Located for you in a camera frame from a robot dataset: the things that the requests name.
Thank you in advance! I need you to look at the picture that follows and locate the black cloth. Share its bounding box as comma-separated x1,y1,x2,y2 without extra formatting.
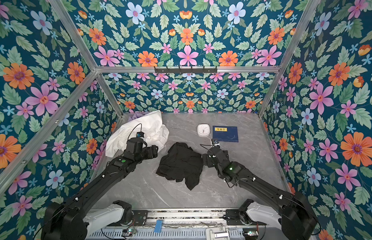
156,143,204,190

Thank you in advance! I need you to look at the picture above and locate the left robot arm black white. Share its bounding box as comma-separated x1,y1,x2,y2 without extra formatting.
40,137,158,240

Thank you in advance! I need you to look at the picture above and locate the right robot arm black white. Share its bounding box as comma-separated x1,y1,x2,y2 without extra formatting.
203,145,319,240

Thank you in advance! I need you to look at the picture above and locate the white cloth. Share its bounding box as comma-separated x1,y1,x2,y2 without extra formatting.
105,111,169,158

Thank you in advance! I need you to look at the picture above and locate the purple cloth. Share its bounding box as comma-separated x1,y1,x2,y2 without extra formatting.
128,112,148,122

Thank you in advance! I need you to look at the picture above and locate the dark blue booklet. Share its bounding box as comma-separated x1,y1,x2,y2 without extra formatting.
213,126,239,143

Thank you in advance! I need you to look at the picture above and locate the white square timer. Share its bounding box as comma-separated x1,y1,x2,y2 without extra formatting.
197,124,211,137

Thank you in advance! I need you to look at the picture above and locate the white plastic device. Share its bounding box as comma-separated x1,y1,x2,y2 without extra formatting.
206,226,230,240

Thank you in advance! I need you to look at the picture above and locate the blue tape piece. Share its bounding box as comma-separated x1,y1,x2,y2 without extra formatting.
154,220,163,234

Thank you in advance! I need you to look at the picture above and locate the left small circuit board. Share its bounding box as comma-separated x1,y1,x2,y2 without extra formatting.
122,228,137,238

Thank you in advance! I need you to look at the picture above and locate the small circuit board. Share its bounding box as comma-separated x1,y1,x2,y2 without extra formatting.
122,228,137,238
243,229,259,240

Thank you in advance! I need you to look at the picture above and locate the right small circuit board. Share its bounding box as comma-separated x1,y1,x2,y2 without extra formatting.
243,229,259,240

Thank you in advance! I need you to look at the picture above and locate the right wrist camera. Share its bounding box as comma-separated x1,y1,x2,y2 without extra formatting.
211,139,220,147

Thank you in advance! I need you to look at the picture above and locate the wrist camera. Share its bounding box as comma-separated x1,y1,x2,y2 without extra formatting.
211,139,220,147
136,131,145,138

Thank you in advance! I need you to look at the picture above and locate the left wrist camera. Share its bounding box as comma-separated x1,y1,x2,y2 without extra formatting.
136,131,145,138

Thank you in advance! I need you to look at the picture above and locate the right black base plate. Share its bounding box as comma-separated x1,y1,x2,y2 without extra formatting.
223,209,251,226

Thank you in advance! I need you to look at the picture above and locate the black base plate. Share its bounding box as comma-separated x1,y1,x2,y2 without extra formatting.
126,210,149,227
223,209,251,226

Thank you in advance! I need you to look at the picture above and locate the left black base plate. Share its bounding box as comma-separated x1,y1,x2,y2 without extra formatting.
126,210,149,227

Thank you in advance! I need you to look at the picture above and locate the aluminium mounting rail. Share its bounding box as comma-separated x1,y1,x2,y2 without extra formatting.
83,207,295,230

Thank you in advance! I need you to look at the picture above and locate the black hook rail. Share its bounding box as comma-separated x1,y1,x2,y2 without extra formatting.
154,66,218,74

